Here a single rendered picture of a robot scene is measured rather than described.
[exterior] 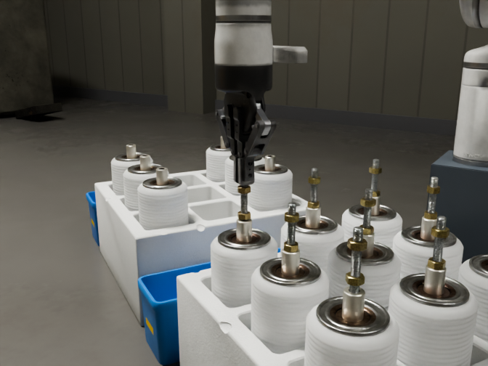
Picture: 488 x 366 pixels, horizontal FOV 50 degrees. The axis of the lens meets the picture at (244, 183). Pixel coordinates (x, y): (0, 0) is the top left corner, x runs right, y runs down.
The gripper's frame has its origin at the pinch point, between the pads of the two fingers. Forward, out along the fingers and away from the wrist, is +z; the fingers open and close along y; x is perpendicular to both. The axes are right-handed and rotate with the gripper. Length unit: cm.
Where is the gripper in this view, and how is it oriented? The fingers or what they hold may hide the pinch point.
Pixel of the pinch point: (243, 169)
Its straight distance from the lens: 72.1
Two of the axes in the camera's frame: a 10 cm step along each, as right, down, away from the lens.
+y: 4.8, 2.4, -8.4
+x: 8.8, -1.4, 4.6
